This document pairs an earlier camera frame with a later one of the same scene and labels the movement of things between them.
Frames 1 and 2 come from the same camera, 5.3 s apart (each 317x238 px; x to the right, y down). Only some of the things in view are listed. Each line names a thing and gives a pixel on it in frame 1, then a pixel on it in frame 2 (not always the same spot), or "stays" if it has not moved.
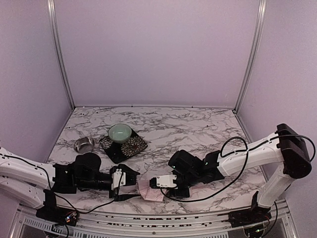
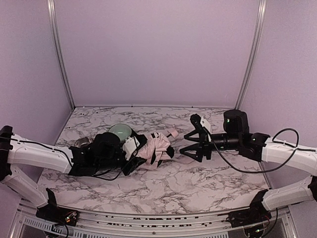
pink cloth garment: (197, 191) -> (156, 148)
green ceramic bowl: (120, 133) stays
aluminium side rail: (27, 224) stays
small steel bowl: (84, 145) stays
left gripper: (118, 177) -> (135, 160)
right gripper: (179, 192) -> (202, 143)
